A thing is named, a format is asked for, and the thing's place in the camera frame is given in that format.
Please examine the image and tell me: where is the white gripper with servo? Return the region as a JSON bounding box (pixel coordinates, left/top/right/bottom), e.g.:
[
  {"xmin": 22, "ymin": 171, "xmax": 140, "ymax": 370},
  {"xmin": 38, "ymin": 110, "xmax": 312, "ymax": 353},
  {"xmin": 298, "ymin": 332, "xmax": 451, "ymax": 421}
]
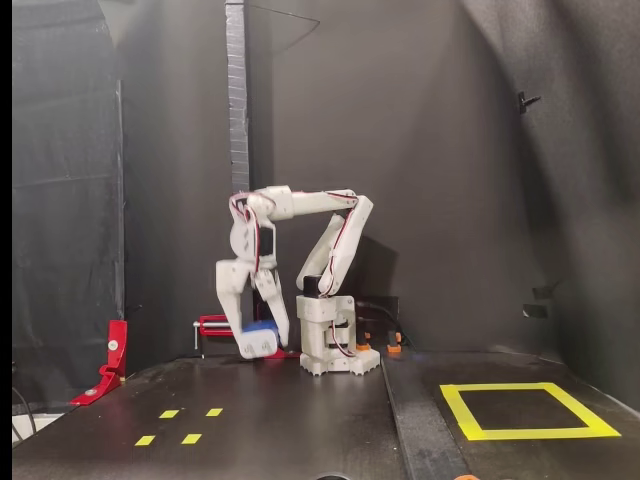
[{"xmin": 214, "ymin": 257, "xmax": 291, "ymax": 359}]

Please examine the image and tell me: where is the blue and white charger plug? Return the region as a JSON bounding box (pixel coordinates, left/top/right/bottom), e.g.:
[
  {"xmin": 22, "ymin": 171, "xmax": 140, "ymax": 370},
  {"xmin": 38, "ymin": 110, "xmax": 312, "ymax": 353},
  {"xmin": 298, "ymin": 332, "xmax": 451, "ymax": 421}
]
[{"xmin": 237, "ymin": 319, "xmax": 281, "ymax": 360}]

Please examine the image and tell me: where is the red screw clamp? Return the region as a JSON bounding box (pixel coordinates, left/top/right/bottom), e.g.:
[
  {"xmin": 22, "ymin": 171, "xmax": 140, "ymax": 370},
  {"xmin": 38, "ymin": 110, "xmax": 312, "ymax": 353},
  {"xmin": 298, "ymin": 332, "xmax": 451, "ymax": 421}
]
[{"xmin": 192, "ymin": 313, "xmax": 235, "ymax": 359}]

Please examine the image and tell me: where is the long black strip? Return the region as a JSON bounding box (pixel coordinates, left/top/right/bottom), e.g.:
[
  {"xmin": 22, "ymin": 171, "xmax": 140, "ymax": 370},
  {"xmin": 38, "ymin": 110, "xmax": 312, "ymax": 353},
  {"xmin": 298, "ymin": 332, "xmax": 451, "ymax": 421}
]
[{"xmin": 380, "ymin": 349, "xmax": 471, "ymax": 480}]

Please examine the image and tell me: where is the yellow tape square outline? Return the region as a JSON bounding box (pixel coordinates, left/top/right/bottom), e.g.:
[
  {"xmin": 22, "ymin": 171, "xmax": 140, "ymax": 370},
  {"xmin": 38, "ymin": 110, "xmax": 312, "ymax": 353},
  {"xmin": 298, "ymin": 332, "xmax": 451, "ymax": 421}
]
[{"xmin": 438, "ymin": 382, "xmax": 622, "ymax": 442}]

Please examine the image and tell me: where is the black clip on curtain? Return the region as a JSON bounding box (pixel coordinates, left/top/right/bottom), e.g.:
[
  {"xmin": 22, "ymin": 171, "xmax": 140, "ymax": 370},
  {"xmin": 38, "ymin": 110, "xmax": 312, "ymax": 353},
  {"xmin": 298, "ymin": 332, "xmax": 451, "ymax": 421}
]
[{"xmin": 516, "ymin": 91, "xmax": 543, "ymax": 116}]

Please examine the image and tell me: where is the red corner bracket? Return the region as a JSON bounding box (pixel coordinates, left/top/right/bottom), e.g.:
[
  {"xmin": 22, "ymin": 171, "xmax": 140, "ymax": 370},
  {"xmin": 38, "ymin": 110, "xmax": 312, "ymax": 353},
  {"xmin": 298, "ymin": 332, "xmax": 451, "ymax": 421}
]
[{"xmin": 255, "ymin": 302, "xmax": 303, "ymax": 361}]

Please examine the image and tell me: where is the red bracket with silver screws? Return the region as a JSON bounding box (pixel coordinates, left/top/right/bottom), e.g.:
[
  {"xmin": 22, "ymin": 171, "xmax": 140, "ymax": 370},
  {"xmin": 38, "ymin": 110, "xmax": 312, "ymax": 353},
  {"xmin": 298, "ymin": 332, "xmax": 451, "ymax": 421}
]
[{"xmin": 68, "ymin": 319, "xmax": 129, "ymax": 407}]

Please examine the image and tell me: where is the black vertical post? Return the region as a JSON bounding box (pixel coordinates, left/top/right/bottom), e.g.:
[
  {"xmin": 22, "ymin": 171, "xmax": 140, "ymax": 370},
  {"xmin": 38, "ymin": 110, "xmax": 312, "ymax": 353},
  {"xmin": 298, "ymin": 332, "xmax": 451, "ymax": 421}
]
[{"xmin": 224, "ymin": 0, "xmax": 256, "ymax": 363}]

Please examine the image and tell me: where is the black power cable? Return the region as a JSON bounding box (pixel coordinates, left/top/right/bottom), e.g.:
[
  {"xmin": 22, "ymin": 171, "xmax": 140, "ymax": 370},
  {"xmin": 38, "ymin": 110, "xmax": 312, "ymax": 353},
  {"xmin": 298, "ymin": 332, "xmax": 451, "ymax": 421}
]
[{"xmin": 357, "ymin": 299, "xmax": 420, "ymax": 352}]

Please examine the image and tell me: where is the thin black cable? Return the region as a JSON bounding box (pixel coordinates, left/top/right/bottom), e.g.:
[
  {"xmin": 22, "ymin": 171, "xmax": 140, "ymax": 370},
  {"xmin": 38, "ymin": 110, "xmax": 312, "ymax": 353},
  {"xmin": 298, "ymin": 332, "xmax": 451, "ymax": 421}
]
[{"xmin": 12, "ymin": 384, "xmax": 37, "ymax": 447}]

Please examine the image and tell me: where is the thin black wire loop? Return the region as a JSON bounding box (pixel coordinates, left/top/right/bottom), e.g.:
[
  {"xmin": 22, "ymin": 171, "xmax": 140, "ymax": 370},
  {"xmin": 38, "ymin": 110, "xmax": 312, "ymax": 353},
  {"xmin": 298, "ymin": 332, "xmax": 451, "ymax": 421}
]
[{"xmin": 243, "ymin": 3, "xmax": 321, "ymax": 51}]

